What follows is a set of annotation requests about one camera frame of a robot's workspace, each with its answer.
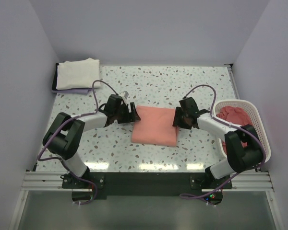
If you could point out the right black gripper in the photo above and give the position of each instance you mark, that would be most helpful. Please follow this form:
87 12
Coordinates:
176 121

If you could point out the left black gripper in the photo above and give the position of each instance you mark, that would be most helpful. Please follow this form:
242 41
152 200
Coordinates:
128 119

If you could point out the salmon pink t-shirt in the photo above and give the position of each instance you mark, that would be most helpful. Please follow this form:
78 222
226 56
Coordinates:
155 127

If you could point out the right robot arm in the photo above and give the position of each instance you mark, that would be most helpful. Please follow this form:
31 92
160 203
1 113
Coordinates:
243 147

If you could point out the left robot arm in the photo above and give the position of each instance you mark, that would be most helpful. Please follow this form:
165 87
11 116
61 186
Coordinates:
65 133

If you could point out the folded lavender t-shirt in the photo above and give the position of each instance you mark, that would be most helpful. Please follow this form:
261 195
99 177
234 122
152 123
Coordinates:
73 91

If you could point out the dark pink t-shirt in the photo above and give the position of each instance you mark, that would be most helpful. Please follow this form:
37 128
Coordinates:
235 115

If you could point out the folded cream t-shirt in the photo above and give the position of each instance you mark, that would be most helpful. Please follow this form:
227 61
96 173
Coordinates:
77 74

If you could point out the white plastic laundry basket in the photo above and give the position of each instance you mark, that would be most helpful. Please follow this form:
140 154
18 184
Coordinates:
253 113

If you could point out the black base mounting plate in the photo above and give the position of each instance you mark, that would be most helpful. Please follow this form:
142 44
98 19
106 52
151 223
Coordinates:
139 184

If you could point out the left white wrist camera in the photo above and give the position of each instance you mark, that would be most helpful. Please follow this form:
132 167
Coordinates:
124 95

